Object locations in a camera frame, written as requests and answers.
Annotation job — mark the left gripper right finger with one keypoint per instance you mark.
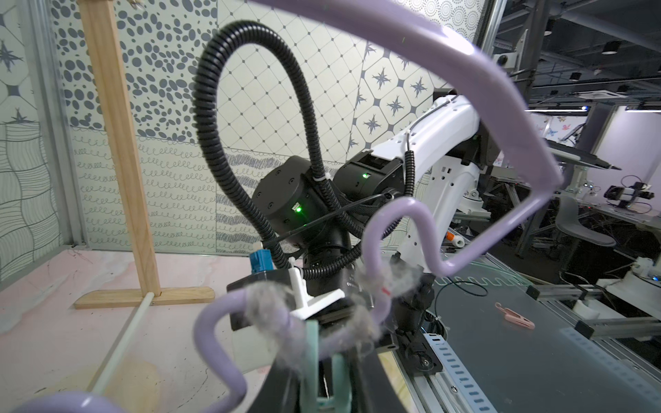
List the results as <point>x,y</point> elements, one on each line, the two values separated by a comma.
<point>371,388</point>

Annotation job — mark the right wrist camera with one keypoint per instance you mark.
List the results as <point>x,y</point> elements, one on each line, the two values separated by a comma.
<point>272,292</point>

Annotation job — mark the pink peg on bench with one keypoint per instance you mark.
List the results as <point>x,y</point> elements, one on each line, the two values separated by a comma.
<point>515,318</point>

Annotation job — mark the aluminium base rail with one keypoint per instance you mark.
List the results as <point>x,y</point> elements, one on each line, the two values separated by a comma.
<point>436,378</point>

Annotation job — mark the wooden drying rack frame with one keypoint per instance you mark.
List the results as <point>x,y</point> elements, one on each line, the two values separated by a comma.
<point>101,34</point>

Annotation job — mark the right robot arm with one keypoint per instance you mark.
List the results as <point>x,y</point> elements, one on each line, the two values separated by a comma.
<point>446,139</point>

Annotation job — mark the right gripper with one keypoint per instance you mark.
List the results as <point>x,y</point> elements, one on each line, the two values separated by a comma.
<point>400,296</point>

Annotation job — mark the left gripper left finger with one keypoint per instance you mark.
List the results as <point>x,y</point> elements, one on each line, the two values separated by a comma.
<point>281,389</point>

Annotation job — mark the green clothes peg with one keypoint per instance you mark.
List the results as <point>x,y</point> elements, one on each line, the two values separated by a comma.
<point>324,385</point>

